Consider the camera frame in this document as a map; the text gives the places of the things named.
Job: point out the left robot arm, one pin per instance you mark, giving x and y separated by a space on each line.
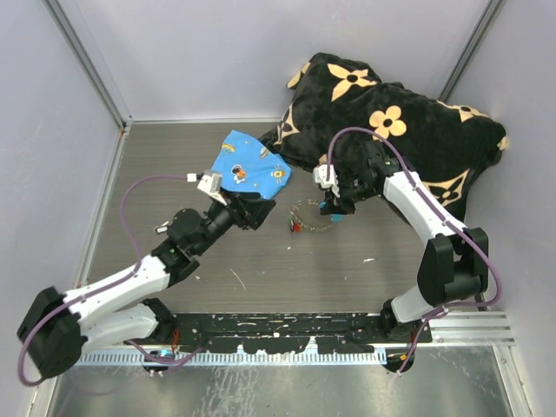
61 326

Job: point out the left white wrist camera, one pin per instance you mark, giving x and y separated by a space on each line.
209 183

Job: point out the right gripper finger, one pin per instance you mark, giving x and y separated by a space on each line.
345 207
328 205

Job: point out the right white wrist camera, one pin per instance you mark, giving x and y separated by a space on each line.
325 178

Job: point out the bunch of coloured keys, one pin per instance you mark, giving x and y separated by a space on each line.
294 224

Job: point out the slotted cable duct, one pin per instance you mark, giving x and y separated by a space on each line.
310 357

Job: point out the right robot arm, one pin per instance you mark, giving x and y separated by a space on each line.
452 267

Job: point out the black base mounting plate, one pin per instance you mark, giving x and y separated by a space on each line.
333 333

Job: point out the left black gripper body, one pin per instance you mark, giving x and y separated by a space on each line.
241 219

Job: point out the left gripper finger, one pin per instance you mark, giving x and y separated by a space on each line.
257 206
256 219

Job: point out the aluminium frame rail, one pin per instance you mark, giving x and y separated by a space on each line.
456 329

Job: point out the white blue large keyring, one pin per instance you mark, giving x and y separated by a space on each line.
308 212

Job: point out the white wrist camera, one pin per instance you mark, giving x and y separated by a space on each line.
209 183
325 178

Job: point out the blue space print cloth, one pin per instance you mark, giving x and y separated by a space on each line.
247 166

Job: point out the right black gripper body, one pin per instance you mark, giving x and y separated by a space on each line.
354 189

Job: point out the black floral plush pillow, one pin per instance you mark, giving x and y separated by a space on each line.
337 101

